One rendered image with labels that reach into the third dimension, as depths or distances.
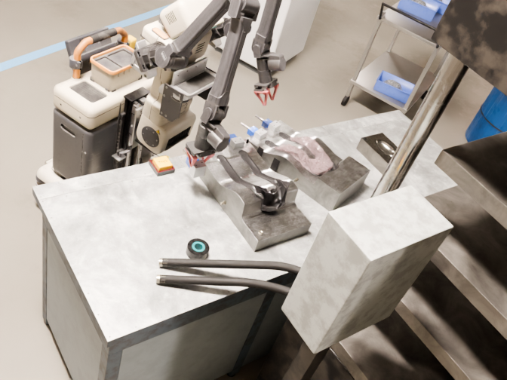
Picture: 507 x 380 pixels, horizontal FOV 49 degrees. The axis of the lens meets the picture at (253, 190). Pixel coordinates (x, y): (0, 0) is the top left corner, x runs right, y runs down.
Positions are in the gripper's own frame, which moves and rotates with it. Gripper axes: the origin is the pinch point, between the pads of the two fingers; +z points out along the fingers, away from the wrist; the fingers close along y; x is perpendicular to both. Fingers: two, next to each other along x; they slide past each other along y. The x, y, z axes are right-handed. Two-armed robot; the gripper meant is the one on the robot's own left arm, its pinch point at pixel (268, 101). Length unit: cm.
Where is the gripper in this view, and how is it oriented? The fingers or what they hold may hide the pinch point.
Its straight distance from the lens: 250.8
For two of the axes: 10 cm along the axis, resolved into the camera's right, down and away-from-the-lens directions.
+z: 1.4, 8.7, 4.7
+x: -8.4, -1.5, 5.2
